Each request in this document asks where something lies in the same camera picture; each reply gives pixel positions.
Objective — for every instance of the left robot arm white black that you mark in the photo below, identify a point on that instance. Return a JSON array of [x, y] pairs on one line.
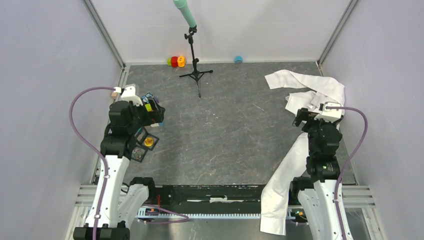
[[110, 218]]

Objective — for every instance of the black frame display box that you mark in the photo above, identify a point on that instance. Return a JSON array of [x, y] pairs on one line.
[[141, 134]]

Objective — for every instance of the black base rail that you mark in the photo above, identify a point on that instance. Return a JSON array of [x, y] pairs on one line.
[[204, 201]]

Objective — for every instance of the orange toy block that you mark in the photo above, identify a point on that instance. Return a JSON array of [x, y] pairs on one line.
[[181, 61]]

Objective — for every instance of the black tripod stand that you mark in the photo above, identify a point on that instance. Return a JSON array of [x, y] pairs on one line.
[[196, 75]]

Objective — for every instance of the teal foam pole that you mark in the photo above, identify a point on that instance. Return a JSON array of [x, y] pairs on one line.
[[182, 6]]

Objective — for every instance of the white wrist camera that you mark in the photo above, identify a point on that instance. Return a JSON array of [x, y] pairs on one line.
[[130, 94], [329, 112]]

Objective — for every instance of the red toy block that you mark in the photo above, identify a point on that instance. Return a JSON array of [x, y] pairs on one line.
[[173, 61]]

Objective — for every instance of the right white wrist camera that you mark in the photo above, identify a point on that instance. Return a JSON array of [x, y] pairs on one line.
[[329, 112]]

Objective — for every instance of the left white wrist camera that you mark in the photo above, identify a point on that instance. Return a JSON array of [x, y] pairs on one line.
[[130, 94]]

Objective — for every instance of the blue owl picture block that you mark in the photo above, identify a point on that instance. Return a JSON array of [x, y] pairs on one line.
[[147, 98]]

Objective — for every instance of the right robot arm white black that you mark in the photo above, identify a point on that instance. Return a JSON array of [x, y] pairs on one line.
[[320, 194]]

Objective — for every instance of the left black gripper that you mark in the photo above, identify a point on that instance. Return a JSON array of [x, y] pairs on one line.
[[151, 117]]

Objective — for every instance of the white button shirt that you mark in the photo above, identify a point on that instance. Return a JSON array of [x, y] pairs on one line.
[[275, 195]]

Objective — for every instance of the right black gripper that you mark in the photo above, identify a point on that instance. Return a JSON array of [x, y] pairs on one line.
[[303, 114]]

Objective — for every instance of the blue cylinder toy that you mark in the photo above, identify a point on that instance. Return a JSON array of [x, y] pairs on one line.
[[238, 59]]

